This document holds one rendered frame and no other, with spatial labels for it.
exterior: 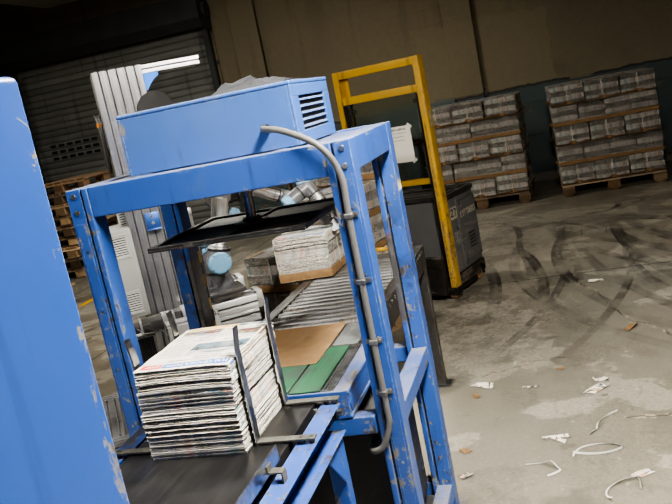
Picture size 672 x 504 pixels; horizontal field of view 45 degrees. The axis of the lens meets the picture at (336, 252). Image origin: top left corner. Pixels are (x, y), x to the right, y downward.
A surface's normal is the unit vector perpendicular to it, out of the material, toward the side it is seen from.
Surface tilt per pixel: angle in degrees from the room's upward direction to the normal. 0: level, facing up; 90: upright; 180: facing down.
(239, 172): 90
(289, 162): 90
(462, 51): 90
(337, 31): 90
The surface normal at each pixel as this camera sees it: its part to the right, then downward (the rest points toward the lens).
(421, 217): -0.52, 0.26
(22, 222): 0.95, -0.14
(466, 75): -0.24, 0.23
